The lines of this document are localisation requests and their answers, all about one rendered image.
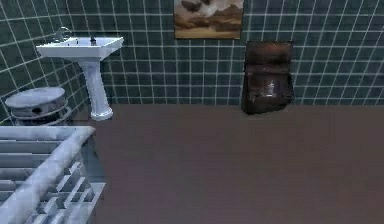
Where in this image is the framed brown landscape picture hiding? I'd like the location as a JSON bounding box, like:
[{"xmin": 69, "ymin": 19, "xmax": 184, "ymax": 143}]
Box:
[{"xmin": 173, "ymin": 0, "xmax": 245, "ymax": 40}]

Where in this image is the white slatted rack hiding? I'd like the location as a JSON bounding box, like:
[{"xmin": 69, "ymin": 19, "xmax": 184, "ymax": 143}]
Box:
[{"xmin": 0, "ymin": 125, "xmax": 107, "ymax": 224}]

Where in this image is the silver sink faucet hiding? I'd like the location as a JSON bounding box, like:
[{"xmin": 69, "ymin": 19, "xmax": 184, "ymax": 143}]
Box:
[{"xmin": 53, "ymin": 26, "xmax": 73, "ymax": 44}]

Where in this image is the dark brown open box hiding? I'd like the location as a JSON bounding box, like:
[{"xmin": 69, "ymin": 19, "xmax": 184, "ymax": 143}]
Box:
[{"xmin": 240, "ymin": 40, "xmax": 295, "ymax": 116}]

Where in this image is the white pedestal sink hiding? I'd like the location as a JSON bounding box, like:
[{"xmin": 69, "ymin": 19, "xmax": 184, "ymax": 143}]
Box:
[{"xmin": 35, "ymin": 36, "xmax": 125, "ymax": 122}]

